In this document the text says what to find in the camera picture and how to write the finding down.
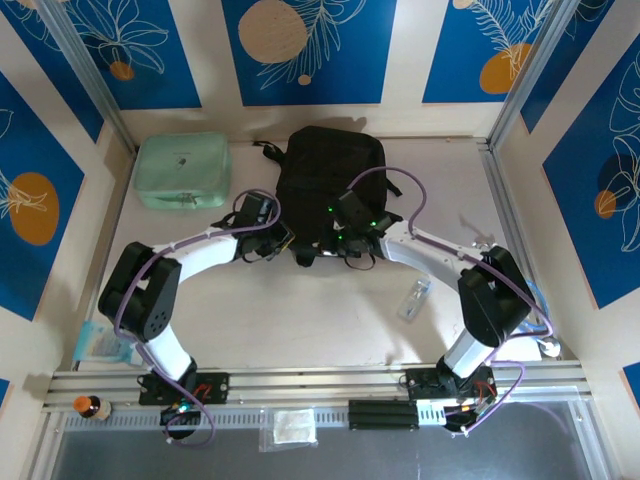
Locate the light blue hose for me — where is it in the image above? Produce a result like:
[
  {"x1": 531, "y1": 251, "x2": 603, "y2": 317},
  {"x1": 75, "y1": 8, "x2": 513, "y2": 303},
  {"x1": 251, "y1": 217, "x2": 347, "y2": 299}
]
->
[{"x1": 519, "y1": 279, "x2": 551, "y2": 341}]

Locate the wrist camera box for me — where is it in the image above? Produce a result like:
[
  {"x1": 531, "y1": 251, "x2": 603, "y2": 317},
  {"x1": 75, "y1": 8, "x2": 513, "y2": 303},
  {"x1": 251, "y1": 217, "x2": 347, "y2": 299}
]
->
[
  {"x1": 334, "y1": 188, "x2": 382, "y2": 229},
  {"x1": 236, "y1": 191, "x2": 280, "y2": 227}
]

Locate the clear plastic pen box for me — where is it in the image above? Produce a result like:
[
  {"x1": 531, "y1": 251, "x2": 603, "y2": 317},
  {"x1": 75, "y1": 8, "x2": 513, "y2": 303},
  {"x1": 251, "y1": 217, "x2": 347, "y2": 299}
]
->
[{"x1": 397, "y1": 276, "x2": 432, "y2": 321}]

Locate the white vented box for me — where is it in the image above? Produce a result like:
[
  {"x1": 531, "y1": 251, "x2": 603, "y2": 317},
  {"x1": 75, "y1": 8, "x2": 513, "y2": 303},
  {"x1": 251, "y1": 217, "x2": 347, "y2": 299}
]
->
[{"x1": 417, "y1": 402, "x2": 447, "y2": 426}]

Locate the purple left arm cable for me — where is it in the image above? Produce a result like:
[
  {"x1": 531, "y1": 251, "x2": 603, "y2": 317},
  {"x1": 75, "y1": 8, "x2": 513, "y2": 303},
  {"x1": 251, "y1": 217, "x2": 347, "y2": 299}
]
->
[{"x1": 113, "y1": 188, "x2": 282, "y2": 447}]

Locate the black ribbed block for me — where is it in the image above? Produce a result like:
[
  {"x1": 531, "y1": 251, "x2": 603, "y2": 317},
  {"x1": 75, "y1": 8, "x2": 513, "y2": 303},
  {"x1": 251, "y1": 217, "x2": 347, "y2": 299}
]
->
[{"x1": 348, "y1": 398, "x2": 420, "y2": 431}]

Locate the black fabric backpack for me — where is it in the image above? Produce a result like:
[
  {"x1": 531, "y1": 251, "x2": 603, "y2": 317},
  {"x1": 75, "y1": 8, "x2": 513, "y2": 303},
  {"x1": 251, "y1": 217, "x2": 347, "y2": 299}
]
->
[{"x1": 252, "y1": 125, "x2": 404, "y2": 274}]

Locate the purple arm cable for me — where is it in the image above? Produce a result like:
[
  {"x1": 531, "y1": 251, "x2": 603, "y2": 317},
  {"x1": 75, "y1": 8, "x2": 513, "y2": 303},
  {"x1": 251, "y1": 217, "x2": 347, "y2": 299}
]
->
[
  {"x1": 344, "y1": 166, "x2": 554, "y2": 436},
  {"x1": 113, "y1": 188, "x2": 282, "y2": 447}
]

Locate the brown bottle orange cap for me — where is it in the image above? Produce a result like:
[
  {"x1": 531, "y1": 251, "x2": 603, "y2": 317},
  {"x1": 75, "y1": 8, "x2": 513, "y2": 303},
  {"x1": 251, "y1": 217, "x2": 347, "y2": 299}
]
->
[{"x1": 73, "y1": 394, "x2": 114, "y2": 421}]

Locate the aluminium table edge rail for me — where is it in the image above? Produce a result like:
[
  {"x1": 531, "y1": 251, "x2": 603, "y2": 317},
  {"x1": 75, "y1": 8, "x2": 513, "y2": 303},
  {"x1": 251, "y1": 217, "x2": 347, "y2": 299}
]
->
[{"x1": 479, "y1": 142, "x2": 569, "y2": 361}]

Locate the clear bag with white pad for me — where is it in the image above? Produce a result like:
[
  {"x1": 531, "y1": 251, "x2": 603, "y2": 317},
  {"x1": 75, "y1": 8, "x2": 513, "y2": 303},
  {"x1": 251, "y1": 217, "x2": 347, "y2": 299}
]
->
[{"x1": 259, "y1": 407, "x2": 320, "y2": 454}]

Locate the aluminium mounting rail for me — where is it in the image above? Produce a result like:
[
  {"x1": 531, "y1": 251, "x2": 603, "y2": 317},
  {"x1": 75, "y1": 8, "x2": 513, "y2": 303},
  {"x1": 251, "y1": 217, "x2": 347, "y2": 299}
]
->
[{"x1": 42, "y1": 362, "x2": 594, "y2": 414}]

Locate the mint green zip pouch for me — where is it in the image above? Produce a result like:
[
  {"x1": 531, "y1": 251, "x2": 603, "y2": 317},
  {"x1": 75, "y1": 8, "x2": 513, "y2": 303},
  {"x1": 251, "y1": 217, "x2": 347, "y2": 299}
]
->
[{"x1": 132, "y1": 131, "x2": 234, "y2": 210}]

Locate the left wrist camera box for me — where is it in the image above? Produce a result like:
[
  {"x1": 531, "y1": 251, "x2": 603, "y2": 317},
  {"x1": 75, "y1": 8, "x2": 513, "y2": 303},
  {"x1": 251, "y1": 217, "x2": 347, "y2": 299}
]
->
[{"x1": 236, "y1": 191, "x2": 280, "y2": 227}]

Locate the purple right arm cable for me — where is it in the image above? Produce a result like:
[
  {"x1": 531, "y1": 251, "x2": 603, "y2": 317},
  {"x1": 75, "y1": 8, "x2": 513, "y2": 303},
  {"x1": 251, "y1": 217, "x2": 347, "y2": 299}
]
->
[{"x1": 344, "y1": 166, "x2": 554, "y2": 436}]

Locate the grey slotted cable duct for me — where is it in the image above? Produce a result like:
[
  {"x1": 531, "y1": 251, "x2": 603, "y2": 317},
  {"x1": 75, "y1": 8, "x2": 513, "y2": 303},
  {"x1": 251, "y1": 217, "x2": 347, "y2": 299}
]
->
[{"x1": 64, "y1": 409, "x2": 351, "y2": 432}]

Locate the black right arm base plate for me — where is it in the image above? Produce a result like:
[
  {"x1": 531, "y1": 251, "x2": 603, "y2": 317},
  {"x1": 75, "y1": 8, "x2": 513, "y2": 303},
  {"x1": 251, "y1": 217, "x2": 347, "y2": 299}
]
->
[{"x1": 405, "y1": 368, "x2": 496, "y2": 401}]

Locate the aluminium frame post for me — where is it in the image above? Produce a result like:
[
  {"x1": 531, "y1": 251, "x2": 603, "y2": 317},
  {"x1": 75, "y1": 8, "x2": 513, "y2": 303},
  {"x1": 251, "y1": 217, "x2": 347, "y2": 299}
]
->
[
  {"x1": 487, "y1": 0, "x2": 586, "y2": 146},
  {"x1": 37, "y1": 0, "x2": 139, "y2": 151}
]

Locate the blue plastic packet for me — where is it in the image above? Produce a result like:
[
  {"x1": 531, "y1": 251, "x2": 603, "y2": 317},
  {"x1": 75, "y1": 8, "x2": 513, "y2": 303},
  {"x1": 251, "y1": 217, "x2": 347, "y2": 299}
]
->
[{"x1": 74, "y1": 319, "x2": 136, "y2": 364}]

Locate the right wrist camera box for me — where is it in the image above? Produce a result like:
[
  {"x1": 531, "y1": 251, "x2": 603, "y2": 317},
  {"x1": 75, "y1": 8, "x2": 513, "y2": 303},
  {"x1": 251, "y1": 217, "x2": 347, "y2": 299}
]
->
[{"x1": 334, "y1": 188, "x2": 382, "y2": 229}]

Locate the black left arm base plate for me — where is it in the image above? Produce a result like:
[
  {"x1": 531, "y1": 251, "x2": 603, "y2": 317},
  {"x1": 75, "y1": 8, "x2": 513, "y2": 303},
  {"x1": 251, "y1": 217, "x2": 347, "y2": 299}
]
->
[{"x1": 138, "y1": 370, "x2": 231, "y2": 406}]

